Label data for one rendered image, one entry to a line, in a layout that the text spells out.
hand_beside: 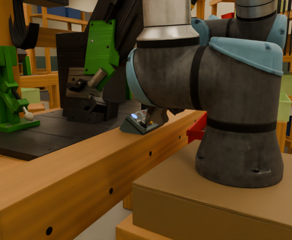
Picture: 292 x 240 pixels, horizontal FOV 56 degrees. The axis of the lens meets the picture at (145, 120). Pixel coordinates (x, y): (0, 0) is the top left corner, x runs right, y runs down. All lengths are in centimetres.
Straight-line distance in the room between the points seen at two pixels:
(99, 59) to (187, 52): 63
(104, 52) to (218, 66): 68
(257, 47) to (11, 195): 46
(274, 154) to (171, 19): 28
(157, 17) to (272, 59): 19
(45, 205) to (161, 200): 22
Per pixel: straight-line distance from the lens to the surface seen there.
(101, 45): 110
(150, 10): 50
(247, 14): 59
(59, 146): 78
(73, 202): 62
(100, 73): 102
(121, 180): 76
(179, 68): 48
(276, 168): 50
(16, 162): 76
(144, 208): 48
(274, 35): 61
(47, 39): 148
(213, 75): 45
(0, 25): 122
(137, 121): 87
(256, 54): 45
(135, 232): 49
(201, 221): 44
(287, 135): 358
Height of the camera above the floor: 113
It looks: 12 degrees down
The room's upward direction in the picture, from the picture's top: straight up
